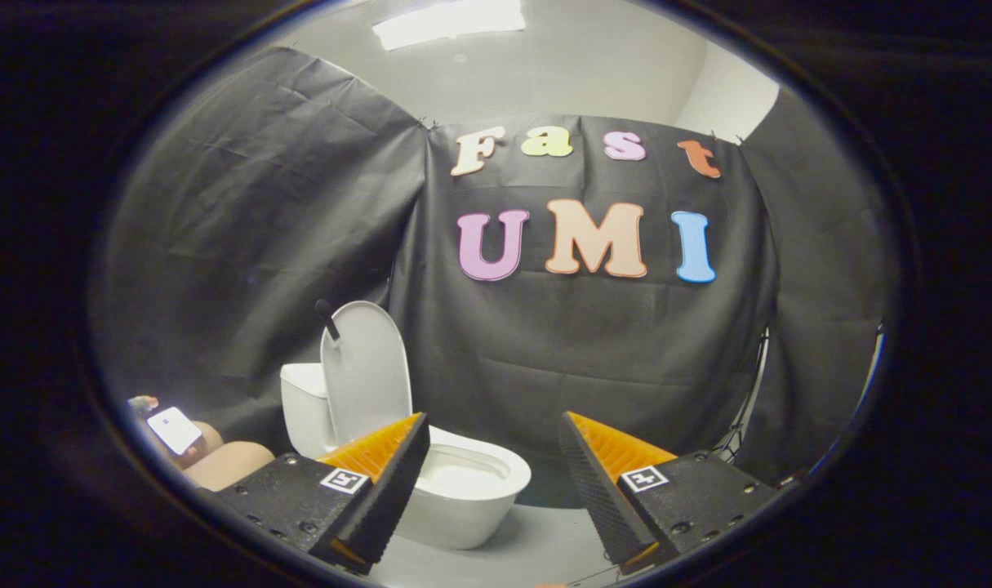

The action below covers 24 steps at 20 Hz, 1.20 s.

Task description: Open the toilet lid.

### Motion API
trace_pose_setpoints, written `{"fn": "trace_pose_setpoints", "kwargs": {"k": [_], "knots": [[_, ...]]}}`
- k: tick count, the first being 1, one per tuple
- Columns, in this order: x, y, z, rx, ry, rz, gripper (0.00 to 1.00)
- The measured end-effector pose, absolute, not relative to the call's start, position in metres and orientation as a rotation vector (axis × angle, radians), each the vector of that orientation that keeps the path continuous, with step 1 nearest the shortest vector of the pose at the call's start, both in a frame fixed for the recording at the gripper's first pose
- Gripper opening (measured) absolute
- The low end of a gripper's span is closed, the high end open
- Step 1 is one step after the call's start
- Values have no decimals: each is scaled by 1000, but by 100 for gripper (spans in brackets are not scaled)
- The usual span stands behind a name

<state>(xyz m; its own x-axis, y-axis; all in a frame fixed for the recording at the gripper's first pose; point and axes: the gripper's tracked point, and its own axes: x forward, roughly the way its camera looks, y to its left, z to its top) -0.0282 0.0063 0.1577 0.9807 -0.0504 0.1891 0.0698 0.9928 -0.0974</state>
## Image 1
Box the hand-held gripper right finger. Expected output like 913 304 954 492
558 410 779 575

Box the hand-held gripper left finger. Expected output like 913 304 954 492
210 412 432 577

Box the white toilet lid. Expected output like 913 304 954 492
319 300 416 448

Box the white toilet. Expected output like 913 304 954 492
279 362 533 551

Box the black lid pull tab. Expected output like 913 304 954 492
314 298 342 343

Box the black backdrop cloth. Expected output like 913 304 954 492
91 45 901 495

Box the black light stand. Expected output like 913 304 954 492
718 325 772 465

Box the white smartphone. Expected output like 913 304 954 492
145 406 205 457

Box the ceiling light panel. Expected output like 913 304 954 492
371 0 528 52

